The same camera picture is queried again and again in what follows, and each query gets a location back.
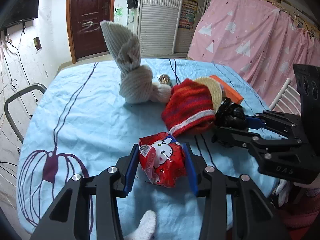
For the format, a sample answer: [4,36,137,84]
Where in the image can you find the pink tree-print curtain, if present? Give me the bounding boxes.
[187,0,320,113]

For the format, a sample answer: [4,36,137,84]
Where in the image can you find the dark brown door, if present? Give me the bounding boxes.
[66,0,117,64]

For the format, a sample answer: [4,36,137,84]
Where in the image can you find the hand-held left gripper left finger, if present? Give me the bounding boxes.
[30,144,140,240]

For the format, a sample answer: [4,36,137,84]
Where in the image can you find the black plastic bag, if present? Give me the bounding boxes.
[212,97,248,147]

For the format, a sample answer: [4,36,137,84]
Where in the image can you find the grey metal chair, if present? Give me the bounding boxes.
[4,83,47,142]

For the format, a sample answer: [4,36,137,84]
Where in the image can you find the black wall television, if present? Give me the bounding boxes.
[0,0,42,30]

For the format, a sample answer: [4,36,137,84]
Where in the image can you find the person's left hand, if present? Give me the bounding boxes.
[124,210,157,240]

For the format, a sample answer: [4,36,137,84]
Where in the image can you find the dark pink clothing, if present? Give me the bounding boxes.
[277,195,320,229]

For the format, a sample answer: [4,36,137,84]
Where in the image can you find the small metal can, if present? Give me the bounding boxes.
[159,74,173,85]

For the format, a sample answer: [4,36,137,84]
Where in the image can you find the red cartoon snack packet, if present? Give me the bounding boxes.
[139,132,187,188]

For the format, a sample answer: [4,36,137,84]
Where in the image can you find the person's right hand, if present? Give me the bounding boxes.
[272,179,292,206]

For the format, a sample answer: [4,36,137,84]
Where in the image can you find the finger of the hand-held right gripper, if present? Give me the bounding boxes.
[246,110,302,138]
[212,126,303,165]

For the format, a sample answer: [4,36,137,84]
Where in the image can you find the colourful wall poster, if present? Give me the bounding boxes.
[179,0,198,30]

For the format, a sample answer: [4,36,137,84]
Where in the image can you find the light blue tablecloth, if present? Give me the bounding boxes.
[16,58,283,240]

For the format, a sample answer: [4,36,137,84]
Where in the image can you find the red striped knitted hat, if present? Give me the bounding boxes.
[161,78,217,138]

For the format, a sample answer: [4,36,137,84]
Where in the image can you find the orange box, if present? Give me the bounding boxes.
[209,75,243,104]

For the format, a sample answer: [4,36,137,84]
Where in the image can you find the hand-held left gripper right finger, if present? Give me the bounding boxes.
[181,142,282,240]

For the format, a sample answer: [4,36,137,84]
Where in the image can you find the cream round lid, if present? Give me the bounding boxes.
[195,77,223,106]

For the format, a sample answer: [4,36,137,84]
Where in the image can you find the white slatted wardrobe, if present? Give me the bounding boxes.
[136,0,213,57]

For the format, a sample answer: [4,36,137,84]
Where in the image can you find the white metal chair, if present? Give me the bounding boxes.
[269,77,302,117]

